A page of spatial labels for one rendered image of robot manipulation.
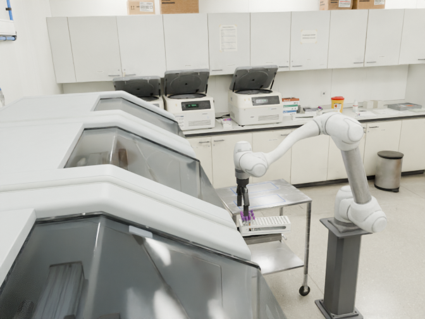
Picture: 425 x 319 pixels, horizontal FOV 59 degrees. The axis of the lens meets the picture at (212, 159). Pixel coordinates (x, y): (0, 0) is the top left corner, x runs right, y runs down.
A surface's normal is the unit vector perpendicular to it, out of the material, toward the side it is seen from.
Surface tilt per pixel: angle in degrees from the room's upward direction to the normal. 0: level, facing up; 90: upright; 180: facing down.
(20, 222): 0
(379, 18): 90
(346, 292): 90
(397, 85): 90
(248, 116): 90
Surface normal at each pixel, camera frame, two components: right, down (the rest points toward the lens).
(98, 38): 0.20, 0.30
